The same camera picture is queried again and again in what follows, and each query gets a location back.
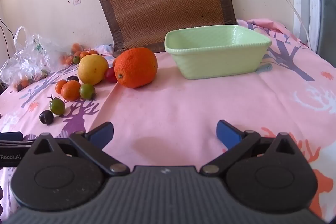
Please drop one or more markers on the small mandarin orange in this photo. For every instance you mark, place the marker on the small mandarin orange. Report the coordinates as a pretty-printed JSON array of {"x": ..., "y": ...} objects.
[{"x": 71, "y": 90}]

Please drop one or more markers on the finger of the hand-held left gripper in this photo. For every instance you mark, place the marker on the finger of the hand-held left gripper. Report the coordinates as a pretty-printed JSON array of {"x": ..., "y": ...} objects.
[{"x": 10, "y": 135}]

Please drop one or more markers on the dark purple cherry tomato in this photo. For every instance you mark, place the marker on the dark purple cherry tomato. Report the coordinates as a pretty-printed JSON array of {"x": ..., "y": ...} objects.
[
  {"x": 72, "y": 79},
  {"x": 46, "y": 117}
]

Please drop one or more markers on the white wall socket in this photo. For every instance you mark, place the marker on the white wall socket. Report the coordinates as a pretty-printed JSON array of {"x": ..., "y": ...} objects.
[{"x": 76, "y": 0}]

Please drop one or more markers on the clear plastic bag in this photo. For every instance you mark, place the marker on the clear plastic bag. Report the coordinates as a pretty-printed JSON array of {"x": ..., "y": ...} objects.
[{"x": 27, "y": 61}]

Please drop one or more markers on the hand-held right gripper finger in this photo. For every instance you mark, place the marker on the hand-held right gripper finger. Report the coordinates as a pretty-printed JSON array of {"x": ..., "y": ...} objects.
[{"x": 227, "y": 134}]

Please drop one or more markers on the light green plastic basin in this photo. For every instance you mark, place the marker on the light green plastic basin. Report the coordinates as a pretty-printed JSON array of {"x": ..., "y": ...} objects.
[{"x": 218, "y": 54}]

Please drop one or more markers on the white crumpled cloth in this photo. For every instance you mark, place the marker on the white crumpled cloth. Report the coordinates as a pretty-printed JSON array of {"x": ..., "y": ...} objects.
[{"x": 105, "y": 49}]

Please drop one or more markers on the large orange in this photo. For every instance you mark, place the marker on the large orange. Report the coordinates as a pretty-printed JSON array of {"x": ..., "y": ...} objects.
[{"x": 135, "y": 67}]

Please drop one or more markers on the orange cherry tomato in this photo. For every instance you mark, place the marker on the orange cherry tomato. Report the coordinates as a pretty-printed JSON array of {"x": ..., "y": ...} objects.
[{"x": 59, "y": 86}]

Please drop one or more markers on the pink printed bedsheet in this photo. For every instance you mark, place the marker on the pink printed bedsheet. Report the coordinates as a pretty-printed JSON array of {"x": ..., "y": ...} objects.
[{"x": 183, "y": 108}]

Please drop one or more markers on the green cherry tomato with stem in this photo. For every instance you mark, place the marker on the green cherry tomato with stem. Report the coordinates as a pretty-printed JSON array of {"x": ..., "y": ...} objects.
[{"x": 57, "y": 106}]

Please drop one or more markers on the yellow citrus fruit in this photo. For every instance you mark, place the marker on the yellow citrus fruit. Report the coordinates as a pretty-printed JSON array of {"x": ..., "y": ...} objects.
[{"x": 92, "y": 69}]

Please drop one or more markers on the pile of cherry tomatoes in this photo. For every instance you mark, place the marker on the pile of cherry tomatoes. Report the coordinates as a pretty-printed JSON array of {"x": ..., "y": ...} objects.
[{"x": 78, "y": 54}]

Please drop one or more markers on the red cherry tomato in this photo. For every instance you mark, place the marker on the red cherry tomato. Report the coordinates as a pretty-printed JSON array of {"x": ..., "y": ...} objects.
[{"x": 110, "y": 75}]

